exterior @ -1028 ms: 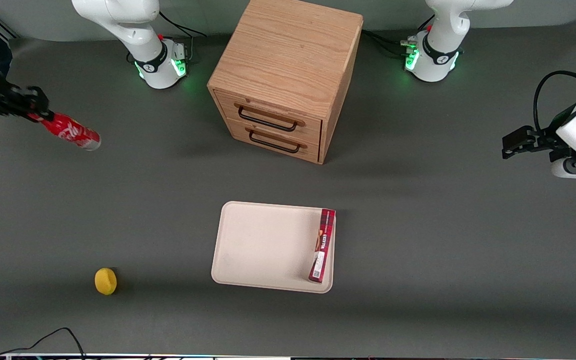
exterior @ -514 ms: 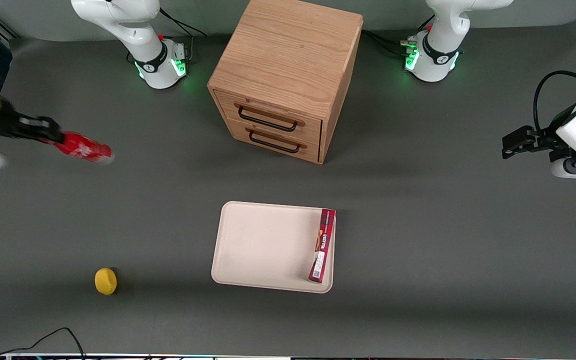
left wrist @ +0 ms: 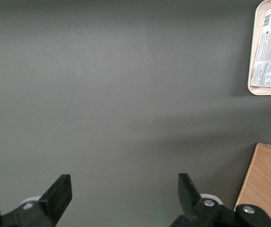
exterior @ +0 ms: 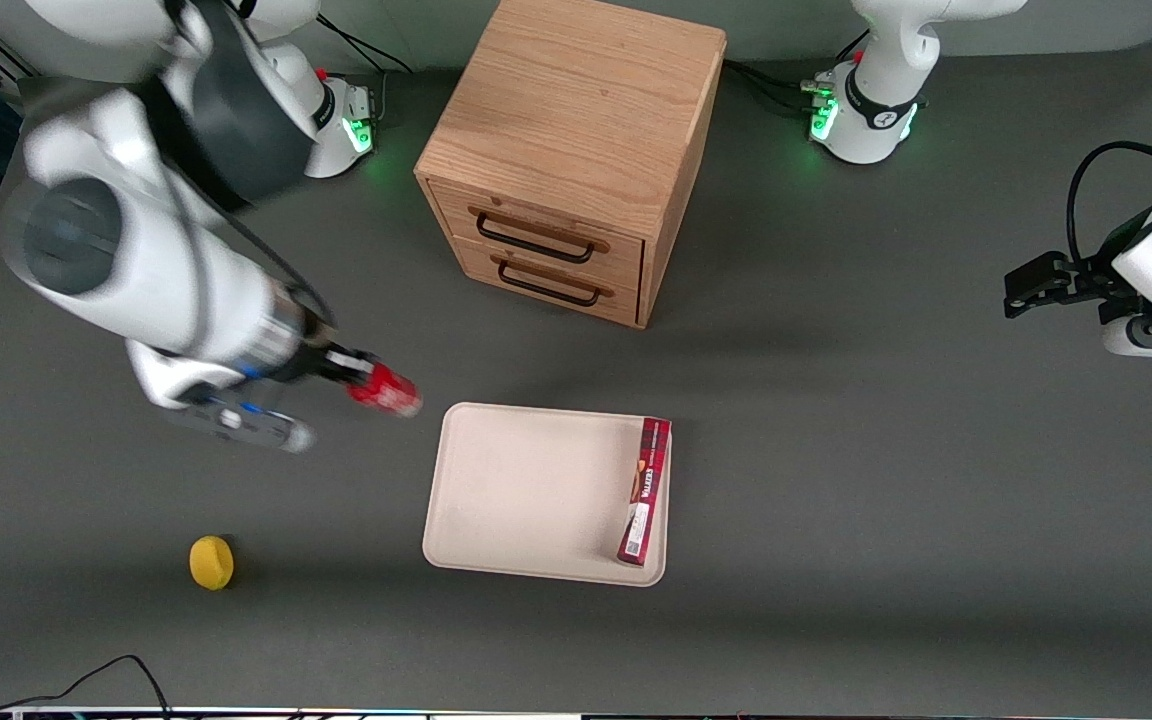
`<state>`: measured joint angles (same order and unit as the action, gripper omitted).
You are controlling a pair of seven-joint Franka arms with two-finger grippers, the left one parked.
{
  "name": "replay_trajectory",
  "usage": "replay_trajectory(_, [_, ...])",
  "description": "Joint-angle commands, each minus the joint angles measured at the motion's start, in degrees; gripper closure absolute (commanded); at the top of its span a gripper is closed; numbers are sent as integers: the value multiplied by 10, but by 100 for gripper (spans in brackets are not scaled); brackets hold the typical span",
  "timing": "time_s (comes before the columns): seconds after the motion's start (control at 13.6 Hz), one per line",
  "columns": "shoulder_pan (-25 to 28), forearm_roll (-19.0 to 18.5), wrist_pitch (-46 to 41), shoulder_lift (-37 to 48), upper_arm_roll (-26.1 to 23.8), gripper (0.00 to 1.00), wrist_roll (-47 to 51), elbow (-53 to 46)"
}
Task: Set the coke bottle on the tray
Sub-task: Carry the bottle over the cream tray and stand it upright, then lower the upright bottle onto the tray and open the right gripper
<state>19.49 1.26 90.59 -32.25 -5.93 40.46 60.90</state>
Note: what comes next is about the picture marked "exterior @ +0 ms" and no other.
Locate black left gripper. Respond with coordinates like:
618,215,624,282
1004,235,1142,326

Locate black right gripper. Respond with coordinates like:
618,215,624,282
301,335,377,396

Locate red can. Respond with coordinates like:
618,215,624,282
344,365,425,419

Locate cream plastic tray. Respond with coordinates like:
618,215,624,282
422,402,674,587

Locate wooden drawer front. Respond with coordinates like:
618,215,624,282
428,182,645,291
451,238,643,323

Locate yellow lemon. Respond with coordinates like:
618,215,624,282
189,535,235,591

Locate red shortbread box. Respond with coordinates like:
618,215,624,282
617,417,672,568

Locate wooden drawer cabinet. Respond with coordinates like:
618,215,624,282
414,0,728,330

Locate black cable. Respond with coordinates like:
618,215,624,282
316,12,415,76
1066,140,1152,263
0,655,172,720
724,58,822,113

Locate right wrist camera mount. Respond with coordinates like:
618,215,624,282
126,340,317,456

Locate black metal drawer handle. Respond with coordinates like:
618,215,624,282
476,208,597,265
498,257,605,307

